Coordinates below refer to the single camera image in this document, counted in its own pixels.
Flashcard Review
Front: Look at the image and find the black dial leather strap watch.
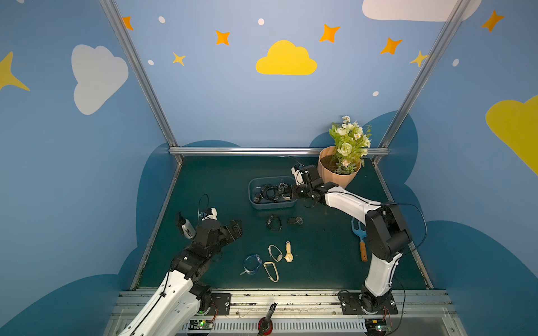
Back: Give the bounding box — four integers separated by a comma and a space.
277, 183, 291, 200

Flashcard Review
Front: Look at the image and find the small black watch white face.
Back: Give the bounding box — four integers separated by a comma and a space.
252, 192, 263, 204

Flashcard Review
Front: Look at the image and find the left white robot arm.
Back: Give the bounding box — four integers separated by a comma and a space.
120, 218, 243, 335

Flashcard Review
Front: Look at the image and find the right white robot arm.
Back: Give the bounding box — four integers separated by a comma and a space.
291, 164, 412, 302

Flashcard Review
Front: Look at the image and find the blue plastic storage box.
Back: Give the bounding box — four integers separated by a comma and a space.
248, 176, 296, 210

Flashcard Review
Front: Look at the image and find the silver cylindrical flashlight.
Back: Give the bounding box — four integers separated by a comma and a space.
175, 211, 196, 239

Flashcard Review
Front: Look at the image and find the ribbed terracotta flower pot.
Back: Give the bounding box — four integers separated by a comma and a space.
317, 146, 364, 188

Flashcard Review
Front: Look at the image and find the artificial white flower plant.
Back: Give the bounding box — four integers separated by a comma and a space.
329, 116, 372, 175

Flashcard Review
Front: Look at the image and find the left green circuit board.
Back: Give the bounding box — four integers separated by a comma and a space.
188, 319, 214, 332

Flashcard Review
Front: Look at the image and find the green circuit board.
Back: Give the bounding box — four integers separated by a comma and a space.
188, 319, 214, 332
364, 319, 392, 336

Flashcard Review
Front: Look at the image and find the red emergency stop button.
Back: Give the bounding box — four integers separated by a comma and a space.
257, 302, 277, 336

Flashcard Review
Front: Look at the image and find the right green circuit board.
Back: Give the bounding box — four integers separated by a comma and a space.
364, 319, 392, 336

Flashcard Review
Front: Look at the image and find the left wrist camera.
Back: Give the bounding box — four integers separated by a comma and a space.
198, 208, 218, 221

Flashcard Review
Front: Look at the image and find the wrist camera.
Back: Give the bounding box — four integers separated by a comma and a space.
291, 166, 304, 186
198, 208, 218, 221

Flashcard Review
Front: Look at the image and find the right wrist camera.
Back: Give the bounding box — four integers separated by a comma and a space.
291, 166, 304, 186

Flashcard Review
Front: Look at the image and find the black digital strap watch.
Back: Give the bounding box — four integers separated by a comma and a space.
266, 214, 282, 232

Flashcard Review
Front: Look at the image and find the cream strap square watch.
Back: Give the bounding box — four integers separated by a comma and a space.
263, 261, 280, 283

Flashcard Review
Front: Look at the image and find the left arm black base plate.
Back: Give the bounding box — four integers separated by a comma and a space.
197, 293, 231, 316

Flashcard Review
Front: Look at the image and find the blue garden fork wooden handle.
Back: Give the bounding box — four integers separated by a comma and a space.
351, 218, 368, 263

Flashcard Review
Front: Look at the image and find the cream strap small watch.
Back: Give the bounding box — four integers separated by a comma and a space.
284, 241, 294, 263

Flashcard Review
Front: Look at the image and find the aluminium back frame bar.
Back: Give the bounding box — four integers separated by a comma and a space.
169, 146, 389, 157

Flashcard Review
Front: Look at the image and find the aluminium rail front frame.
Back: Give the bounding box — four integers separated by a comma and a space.
102, 288, 468, 336

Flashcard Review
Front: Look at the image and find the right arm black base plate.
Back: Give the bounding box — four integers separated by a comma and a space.
337, 291, 398, 315

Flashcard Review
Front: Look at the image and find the aluminium right frame post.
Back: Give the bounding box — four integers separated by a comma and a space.
372, 0, 471, 166

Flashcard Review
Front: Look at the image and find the aluminium frame post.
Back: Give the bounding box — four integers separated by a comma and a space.
372, 0, 471, 166
99, 0, 178, 151

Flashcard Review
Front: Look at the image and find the aluminium left frame post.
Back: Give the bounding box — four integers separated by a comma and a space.
99, 0, 178, 151

